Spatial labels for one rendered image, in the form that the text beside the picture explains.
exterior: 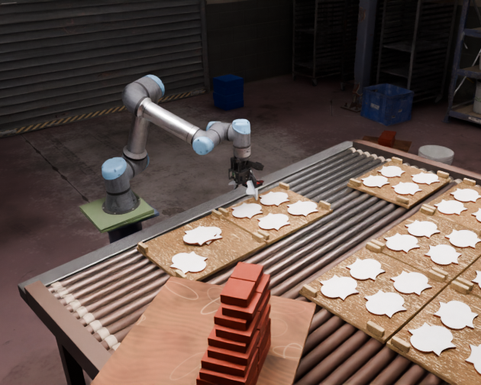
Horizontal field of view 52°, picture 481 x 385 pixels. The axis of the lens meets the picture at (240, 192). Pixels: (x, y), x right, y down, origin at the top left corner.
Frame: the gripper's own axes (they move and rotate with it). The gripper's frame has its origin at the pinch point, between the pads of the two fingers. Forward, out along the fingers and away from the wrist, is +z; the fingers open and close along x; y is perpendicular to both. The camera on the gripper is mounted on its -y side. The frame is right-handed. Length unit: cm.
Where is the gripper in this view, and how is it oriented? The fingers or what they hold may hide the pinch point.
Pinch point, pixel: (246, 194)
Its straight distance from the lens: 225.6
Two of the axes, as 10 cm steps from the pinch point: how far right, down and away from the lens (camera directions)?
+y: -7.6, 3.1, -5.7
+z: 0.2, 8.9, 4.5
